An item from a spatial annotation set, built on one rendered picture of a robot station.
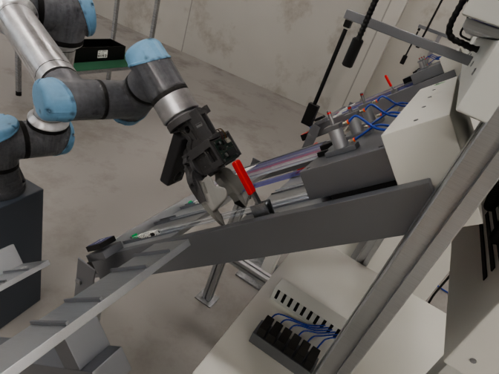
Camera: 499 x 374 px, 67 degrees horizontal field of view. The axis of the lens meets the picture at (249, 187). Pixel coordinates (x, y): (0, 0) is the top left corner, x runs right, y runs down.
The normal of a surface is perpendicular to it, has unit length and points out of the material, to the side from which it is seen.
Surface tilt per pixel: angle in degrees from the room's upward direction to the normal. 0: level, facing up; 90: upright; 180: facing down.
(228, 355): 0
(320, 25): 90
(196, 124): 90
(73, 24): 101
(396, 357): 0
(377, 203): 90
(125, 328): 0
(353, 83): 90
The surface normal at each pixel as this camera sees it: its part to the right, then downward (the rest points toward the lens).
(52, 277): 0.30, -0.81
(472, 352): -0.47, 0.33
